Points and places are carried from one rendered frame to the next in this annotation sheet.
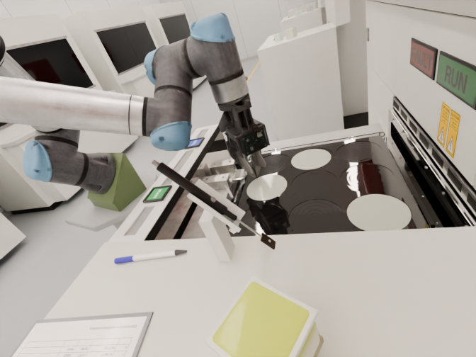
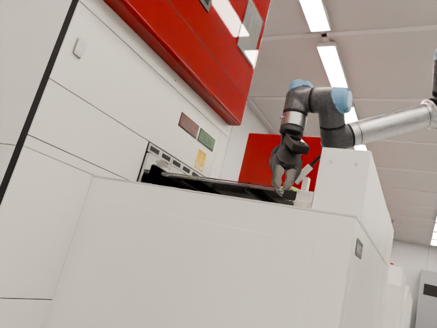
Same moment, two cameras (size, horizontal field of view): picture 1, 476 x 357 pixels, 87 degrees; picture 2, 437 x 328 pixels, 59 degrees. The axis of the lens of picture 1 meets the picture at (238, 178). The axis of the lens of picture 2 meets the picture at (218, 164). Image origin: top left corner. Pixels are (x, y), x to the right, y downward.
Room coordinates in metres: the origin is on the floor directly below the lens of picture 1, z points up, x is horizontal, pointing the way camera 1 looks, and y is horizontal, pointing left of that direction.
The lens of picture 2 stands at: (1.64, -0.12, 0.69)
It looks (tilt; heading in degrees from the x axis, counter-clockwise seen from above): 14 degrees up; 186
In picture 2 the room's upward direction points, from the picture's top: 14 degrees clockwise
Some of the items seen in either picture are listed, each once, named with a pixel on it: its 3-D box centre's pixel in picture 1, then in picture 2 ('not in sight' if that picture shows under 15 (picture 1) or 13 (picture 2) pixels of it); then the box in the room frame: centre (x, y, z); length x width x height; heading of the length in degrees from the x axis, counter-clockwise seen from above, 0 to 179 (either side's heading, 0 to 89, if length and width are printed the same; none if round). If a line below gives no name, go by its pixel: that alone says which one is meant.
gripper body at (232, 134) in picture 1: (242, 125); (287, 149); (0.54, -0.05, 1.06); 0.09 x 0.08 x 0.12; 11
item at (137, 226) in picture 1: (188, 185); (357, 213); (0.66, 0.15, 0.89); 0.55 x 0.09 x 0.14; 156
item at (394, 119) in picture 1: (419, 168); (181, 187); (0.38, -0.36, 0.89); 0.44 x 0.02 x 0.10; 156
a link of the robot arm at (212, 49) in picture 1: (215, 49); (298, 99); (0.55, -0.05, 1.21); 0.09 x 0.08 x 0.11; 63
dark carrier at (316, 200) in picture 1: (313, 183); (240, 196); (0.45, -0.16, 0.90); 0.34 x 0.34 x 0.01; 66
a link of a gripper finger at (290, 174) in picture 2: (248, 166); (285, 184); (0.54, -0.03, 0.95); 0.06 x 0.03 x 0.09; 11
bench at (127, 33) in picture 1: (131, 69); not in sight; (5.77, 1.27, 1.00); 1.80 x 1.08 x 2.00; 156
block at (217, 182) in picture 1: (216, 182); not in sight; (0.61, 0.06, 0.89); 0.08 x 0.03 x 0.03; 66
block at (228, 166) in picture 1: (223, 166); (313, 198); (0.69, 0.03, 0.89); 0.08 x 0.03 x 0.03; 66
